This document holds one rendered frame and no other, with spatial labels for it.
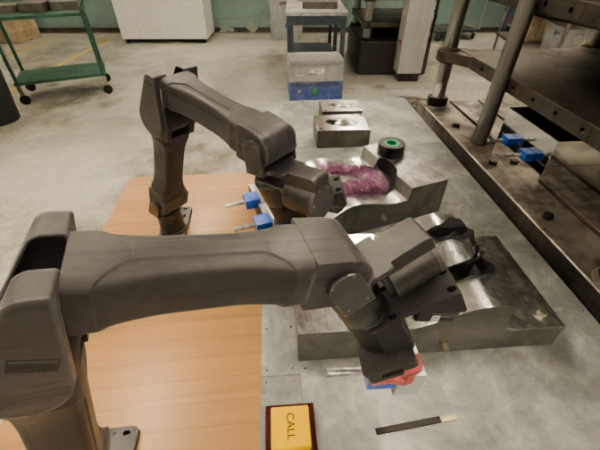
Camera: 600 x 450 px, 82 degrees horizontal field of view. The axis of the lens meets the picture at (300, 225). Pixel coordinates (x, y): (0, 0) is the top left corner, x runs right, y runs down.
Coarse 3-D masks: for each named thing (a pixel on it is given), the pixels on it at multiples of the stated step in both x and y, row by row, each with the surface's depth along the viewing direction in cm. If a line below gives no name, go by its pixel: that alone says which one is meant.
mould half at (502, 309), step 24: (432, 216) 78; (360, 240) 79; (456, 240) 72; (480, 240) 83; (504, 264) 77; (480, 288) 62; (504, 288) 71; (528, 288) 71; (312, 312) 63; (480, 312) 60; (504, 312) 60; (528, 312) 67; (552, 312) 67; (312, 336) 60; (336, 336) 61; (432, 336) 63; (456, 336) 64; (480, 336) 64; (504, 336) 65; (528, 336) 66; (552, 336) 66
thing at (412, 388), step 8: (416, 352) 49; (328, 368) 49; (336, 368) 49; (344, 368) 49; (352, 368) 49; (360, 368) 49; (328, 376) 49; (336, 376) 49; (344, 376) 49; (416, 376) 47; (424, 376) 47; (368, 384) 48; (384, 384) 48; (392, 384) 48; (416, 384) 48; (392, 392) 50; (400, 392) 49; (408, 392) 49; (416, 392) 50
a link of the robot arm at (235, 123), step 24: (192, 72) 61; (144, 96) 60; (168, 96) 58; (192, 96) 55; (216, 96) 55; (144, 120) 65; (216, 120) 54; (240, 120) 51; (264, 120) 52; (240, 144) 52; (264, 144) 49; (288, 144) 52
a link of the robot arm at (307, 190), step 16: (256, 144) 50; (256, 160) 51; (288, 160) 55; (288, 176) 51; (304, 176) 50; (320, 176) 50; (288, 192) 52; (304, 192) 51; (320, 192) 51; (288, 208) 55; (304, 208) 51; (320, 208) 52
